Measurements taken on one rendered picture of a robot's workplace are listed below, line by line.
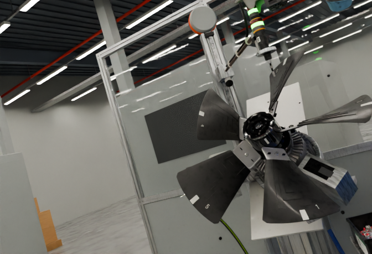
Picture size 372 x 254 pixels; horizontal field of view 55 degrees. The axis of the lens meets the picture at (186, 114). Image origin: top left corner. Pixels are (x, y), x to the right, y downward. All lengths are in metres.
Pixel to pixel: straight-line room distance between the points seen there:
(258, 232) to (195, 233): 0.99
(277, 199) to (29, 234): 5.88
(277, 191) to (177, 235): 1.38
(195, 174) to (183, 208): 1.05
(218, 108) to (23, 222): 5.55
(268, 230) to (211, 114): 0.49
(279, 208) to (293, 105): 0.65
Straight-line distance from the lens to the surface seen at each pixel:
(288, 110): 1.63
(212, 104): 1.47
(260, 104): 1.72
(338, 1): 1.34
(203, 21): 2.04
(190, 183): 1.31
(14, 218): 6.63
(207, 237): 2.32
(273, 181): 1.15
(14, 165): 6.76
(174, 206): 2.37
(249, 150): 1.30
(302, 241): 1.47
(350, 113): 1.19
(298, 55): 1.42
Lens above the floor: 1.21
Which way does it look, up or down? 6 degrees up
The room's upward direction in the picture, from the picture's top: 17 degrees counter-clockwise
